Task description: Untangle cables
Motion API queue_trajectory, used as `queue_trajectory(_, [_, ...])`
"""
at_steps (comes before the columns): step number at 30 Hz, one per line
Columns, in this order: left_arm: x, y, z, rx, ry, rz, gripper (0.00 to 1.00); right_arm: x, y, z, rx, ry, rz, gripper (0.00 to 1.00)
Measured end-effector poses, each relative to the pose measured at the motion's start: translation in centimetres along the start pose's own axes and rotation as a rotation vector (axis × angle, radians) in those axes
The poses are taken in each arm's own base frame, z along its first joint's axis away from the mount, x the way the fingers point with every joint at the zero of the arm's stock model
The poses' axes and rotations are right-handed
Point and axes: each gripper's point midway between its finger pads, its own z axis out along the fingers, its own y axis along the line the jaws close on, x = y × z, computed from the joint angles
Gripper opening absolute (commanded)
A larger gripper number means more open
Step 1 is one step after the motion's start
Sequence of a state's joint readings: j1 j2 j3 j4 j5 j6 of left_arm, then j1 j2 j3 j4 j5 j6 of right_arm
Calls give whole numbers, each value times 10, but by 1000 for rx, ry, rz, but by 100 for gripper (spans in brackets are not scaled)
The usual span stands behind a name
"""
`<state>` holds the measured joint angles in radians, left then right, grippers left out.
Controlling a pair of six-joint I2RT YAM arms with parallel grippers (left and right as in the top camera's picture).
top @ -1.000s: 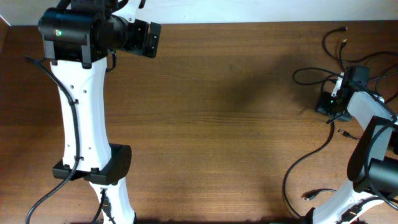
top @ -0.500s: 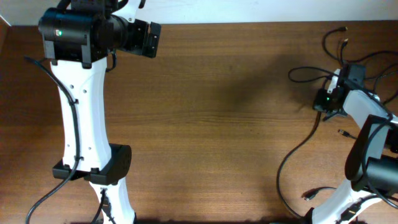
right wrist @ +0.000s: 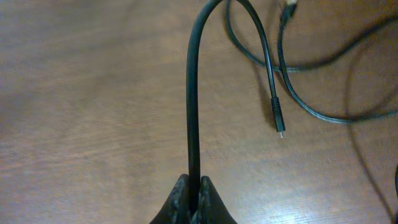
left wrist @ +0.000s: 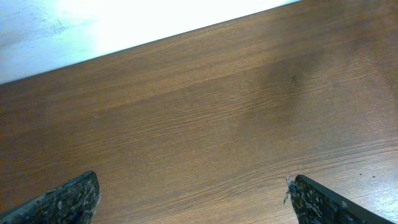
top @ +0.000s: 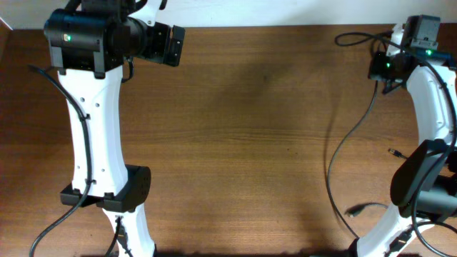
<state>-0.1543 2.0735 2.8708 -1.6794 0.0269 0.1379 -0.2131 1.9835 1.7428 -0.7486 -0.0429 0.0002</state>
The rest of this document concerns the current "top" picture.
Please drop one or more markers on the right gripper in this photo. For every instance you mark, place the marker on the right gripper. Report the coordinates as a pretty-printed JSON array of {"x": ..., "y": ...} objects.
[{"x": 389, "y": 86}]

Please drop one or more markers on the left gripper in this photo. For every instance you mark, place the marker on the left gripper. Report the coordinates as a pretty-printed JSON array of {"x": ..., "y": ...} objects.
[{"x": 175, "y": 46}]

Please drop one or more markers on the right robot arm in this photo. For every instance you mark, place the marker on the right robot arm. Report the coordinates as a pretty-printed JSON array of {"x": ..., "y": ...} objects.
[{"x": 421, "y": 197}]

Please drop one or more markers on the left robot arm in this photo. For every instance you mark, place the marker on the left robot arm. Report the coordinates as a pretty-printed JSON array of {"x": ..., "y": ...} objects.
[{"x": 89, "y": 43}]

